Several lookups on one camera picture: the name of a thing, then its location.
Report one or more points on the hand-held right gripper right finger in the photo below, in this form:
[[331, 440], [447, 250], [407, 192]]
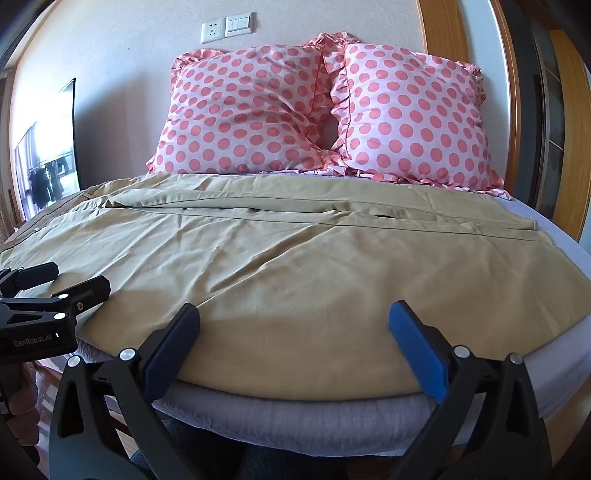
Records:
[[415, 350]]

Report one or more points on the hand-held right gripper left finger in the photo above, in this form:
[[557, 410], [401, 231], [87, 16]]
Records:
[[168, 350]]

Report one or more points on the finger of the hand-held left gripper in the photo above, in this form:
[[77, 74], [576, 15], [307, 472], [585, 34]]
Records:
[[87, 290], [32, 277]]

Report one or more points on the khaki pants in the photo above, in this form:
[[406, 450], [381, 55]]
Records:
[[277, 277]]

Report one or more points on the person's left hand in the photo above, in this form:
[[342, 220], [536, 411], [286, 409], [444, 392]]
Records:
[[25, 406]]

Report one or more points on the black framed television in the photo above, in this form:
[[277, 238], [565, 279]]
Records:
[[51, 152]]

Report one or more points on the bed with grey sheet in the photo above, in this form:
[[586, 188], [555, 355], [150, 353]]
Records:
[[277, 427]]

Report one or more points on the pink polka dot pillow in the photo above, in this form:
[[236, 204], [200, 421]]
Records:
[[240, 115], [411, 115]]

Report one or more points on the wooden framed glass door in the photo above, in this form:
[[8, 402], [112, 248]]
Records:
[[545, 115]]

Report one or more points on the white wall socket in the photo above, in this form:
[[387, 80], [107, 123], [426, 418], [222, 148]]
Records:
[[213, 32]]

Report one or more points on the white light switch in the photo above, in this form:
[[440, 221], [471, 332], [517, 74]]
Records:
[[239, 24]]

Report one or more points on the wooden wall panel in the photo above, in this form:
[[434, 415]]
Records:
[[445, 32]]

